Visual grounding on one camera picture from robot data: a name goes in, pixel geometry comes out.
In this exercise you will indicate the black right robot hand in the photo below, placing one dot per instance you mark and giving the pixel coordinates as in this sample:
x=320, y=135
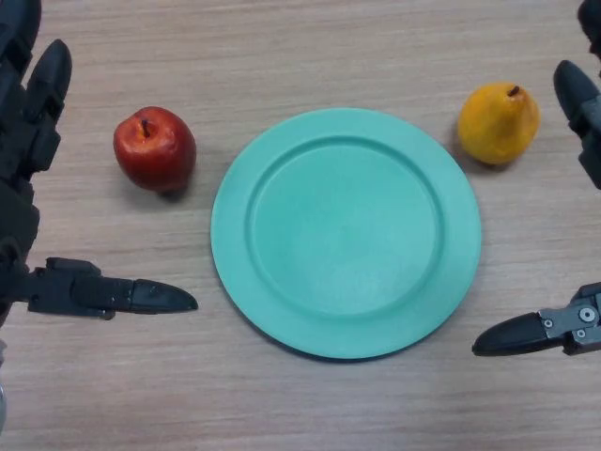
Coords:
x=582, y=108

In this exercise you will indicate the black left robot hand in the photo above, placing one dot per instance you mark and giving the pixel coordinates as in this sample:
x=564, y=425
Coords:
x=19, y=141

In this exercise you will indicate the red apple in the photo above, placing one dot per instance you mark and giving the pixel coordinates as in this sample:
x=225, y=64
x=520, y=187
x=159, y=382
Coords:
x=155, y=150

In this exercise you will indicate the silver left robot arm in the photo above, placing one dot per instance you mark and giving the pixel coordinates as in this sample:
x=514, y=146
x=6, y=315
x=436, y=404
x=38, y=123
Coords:
x=2, y=399

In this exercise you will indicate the green round plate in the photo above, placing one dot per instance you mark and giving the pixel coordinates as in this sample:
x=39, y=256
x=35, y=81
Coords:
x=347, y=235

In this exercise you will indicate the yellow orange pear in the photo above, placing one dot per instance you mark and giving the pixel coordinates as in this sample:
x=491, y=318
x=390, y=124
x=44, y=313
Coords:
x=497, y=127

